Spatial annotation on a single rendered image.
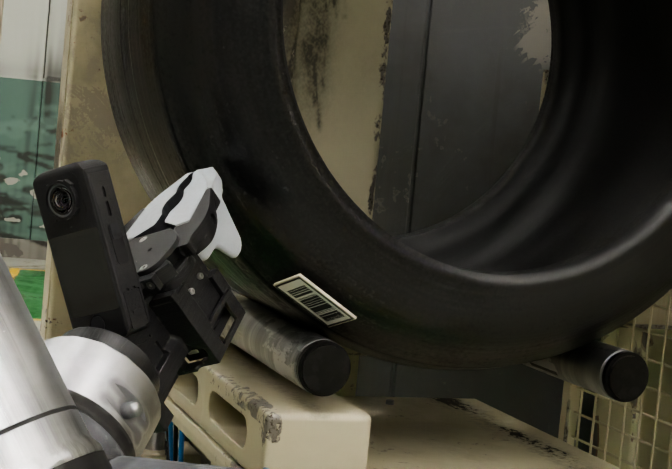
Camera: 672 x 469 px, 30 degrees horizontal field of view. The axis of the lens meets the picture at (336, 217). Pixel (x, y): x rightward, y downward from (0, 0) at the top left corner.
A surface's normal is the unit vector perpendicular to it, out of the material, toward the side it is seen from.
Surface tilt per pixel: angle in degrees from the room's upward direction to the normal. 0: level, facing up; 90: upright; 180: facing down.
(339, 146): 90
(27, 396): 56
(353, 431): 90
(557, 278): 100
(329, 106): 90
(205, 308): 70
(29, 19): 90
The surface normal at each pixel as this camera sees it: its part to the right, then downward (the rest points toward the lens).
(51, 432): 0.69, -0.47
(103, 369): 0.43, -0.62
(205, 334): 0.84, -0.23
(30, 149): 0.18, 0.07
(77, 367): 0.13, -0.75
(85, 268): -0.46, 0.15
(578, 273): 0.38, 0.25
